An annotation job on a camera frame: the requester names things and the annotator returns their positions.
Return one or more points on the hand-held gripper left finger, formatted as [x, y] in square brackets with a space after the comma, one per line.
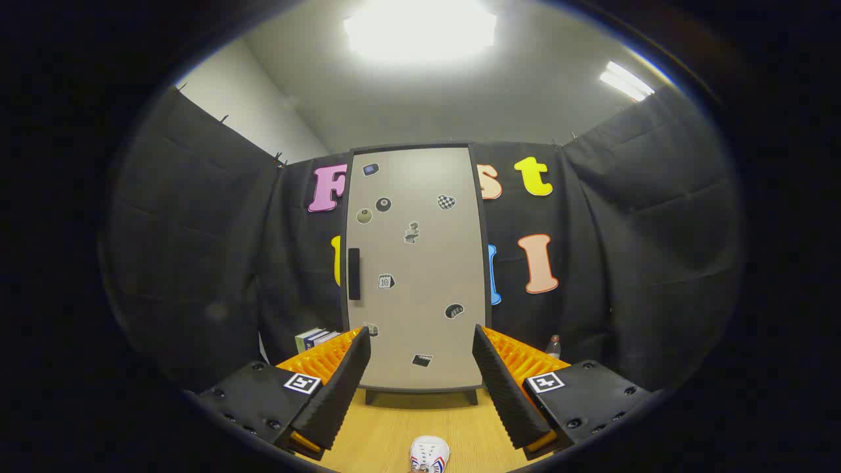
[341, 387]

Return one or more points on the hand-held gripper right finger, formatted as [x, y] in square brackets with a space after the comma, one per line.
[502, 387]

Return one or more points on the white canvas shoe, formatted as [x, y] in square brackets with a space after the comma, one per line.
[430, 453]

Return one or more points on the dark grey shoe cabinet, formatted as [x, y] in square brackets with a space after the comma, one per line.
[488, 217]

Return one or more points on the dark blue spine book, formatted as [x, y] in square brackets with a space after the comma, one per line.
[314, 339]

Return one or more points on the small red cap bottle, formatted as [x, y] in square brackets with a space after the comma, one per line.
[553, 346]

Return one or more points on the black backdrop cloth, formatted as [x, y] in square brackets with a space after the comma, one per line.
[197, 249]

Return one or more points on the narrow ceiling light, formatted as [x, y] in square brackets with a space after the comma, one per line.
[625, 81]

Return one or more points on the large ceiling light panel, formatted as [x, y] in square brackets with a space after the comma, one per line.
[420, 29]

